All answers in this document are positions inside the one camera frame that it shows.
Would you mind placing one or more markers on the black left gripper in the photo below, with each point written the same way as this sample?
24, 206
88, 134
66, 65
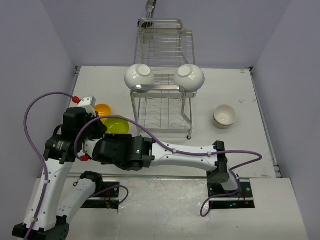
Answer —
101, 128

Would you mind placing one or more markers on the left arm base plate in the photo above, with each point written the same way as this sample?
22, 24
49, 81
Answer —
106, 200

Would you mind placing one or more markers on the stainless steel dish rack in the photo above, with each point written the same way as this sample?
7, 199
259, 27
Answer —
164, 45

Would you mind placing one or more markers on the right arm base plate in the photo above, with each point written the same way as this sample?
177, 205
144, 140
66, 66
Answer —
242, 200

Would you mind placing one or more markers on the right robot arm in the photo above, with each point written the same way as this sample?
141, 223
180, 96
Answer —
130, 153

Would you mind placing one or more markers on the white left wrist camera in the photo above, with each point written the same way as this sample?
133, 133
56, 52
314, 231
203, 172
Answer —
88, 103

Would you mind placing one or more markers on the green bowl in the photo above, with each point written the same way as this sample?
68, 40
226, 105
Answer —
116, 126

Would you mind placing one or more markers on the large white bowl right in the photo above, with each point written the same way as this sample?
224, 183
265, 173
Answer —
190, 77

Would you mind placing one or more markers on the large white bowl left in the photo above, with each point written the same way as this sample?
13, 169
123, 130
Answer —
139, 74

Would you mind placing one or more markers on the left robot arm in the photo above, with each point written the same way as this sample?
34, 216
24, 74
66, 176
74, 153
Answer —
49, 218

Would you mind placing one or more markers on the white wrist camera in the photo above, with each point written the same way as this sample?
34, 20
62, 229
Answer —
88, 103
84, 158

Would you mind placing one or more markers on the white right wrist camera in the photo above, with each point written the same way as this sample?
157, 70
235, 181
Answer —
84, 158

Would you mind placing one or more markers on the large white bowl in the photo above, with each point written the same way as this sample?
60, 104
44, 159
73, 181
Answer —
139, 74
190, 77

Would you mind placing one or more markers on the small white bowl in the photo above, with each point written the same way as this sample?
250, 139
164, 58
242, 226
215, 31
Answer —
225, 112

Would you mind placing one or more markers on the orange bowl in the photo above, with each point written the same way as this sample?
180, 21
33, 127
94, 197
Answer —
103, 110

